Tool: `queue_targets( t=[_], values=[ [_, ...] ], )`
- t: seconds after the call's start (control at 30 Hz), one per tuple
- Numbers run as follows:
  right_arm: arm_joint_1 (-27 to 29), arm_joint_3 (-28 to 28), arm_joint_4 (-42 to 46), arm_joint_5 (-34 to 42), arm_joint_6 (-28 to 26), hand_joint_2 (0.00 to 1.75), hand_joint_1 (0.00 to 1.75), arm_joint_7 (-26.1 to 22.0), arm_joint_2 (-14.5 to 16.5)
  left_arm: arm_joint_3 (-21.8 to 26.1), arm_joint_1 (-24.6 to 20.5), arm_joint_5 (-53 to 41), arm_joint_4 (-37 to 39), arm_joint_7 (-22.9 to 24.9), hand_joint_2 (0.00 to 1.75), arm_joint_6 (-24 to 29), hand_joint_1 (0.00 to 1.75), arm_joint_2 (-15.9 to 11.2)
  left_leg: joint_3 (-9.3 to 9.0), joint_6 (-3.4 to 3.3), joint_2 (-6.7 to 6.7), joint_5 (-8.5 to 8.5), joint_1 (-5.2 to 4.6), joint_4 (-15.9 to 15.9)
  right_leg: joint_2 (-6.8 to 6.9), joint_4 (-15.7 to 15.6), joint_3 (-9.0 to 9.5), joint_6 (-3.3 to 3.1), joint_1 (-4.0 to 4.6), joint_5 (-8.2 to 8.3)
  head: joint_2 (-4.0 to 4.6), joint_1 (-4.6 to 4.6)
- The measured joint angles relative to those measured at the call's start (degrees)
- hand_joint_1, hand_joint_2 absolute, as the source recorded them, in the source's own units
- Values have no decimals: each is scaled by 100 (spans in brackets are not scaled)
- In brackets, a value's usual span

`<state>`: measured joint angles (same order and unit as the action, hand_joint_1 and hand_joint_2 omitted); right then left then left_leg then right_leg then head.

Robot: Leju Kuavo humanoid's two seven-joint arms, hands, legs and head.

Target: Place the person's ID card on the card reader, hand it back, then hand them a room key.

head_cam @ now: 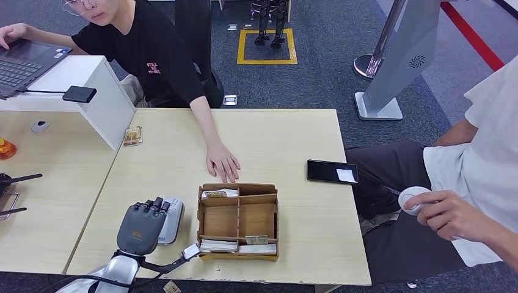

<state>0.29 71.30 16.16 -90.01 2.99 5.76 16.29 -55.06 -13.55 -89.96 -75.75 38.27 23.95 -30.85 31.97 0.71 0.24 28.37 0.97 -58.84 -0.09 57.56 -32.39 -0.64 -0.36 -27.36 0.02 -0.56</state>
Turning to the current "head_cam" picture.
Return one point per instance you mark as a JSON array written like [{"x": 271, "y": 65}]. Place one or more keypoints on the orange object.
[{"x": 7, "y": 149}]

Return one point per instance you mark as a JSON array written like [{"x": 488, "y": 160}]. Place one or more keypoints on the person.
[
  {"x": 485, "y": 170},
  {"x": 153, "y": 44}
]

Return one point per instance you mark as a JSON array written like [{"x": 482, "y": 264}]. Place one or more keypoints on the black office chair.
[{"x": 193, "y": 24}]

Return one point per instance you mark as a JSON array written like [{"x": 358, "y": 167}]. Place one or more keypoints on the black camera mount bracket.
[{"x": 166, "y": 267}]

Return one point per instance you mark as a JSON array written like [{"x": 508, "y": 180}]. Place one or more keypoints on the small white floor scrap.
[{"x": 411, "y": 286}]

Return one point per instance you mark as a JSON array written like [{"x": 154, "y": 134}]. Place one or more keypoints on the humanoid robot with black legs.
[{"x": 279, "y": 20}]

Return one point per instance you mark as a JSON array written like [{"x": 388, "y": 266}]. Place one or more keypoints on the white sleeves with gold card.
[{"x": 220, "y": 194}]

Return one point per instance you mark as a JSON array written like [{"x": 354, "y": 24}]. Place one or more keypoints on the grey card reader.
[{"x": 175, "y": 222}]

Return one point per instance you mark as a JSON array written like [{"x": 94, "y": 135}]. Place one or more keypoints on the dark grey laptop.
[{"x": 22, "y": 64}]

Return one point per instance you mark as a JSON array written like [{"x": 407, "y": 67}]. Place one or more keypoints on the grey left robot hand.
[{"x": 139, "y": 230}]

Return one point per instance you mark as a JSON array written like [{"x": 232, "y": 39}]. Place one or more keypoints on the white desk riser box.
[{"x": 107, "y": 107}]

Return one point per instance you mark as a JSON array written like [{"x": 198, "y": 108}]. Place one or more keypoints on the black smartphone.
[{"x": 323, "y": 171}]

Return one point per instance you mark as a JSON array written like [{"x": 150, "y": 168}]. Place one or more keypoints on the person's right forearm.
[
  {"x": 50, "y": 40},
  {"x": 456, "y": 134}
]

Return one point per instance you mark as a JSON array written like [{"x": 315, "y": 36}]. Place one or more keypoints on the chrome stanchion pole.
[{"x": 366, "y": 66}]

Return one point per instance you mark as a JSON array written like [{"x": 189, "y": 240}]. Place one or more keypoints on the yellow floor tape square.
[{"x": 240, "y": 48}]

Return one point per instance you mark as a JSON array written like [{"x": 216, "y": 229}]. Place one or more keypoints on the white round puck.
[{"x": 39, "y": 126}]

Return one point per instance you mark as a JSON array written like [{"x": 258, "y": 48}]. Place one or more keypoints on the wooden compartment organizer box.
[{"x": 259, "y": 220}]

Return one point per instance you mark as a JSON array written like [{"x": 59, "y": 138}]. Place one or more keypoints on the white round remote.
[{"x": 408, "y": 196}]

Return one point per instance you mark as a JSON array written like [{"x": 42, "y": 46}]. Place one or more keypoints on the person's left hand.
[
  {"x": 221, "y": 161},
  {"x": 453, "y": 216}
]

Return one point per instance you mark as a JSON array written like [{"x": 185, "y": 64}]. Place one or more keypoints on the black rectangular adapter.
[{"x": 79, "y": 94}]

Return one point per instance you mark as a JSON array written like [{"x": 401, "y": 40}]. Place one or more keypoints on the small tan tag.
[{"x": 171, "y": 287}]

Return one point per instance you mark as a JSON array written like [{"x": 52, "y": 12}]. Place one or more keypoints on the red floor tape line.
[{"x": 473, "y": 37}]

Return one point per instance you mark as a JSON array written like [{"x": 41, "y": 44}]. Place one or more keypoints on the small silver floor outlet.
[
  {"x": 232, "y": 27},
  {"x": 248, "y": 26}
]

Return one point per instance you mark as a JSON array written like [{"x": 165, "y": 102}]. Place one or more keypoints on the person's left forearm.
[
  {"x": 207, "y": 120},
  {"x": 504, "y": 248}
]

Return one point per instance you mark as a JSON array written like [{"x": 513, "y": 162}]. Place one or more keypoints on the person's right hand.
[{"x": 13, "y": 33}]

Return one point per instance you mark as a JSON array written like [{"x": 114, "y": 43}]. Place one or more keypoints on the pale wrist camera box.
[{"x": 191, "y": 251}]

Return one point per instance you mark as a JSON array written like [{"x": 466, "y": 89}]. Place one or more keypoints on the key card in clear sleeve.
[{"x": 132, "y": 136}]

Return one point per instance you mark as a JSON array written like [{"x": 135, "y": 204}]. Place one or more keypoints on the grey kiosk stand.
[{"x": 399, "y": 64}]

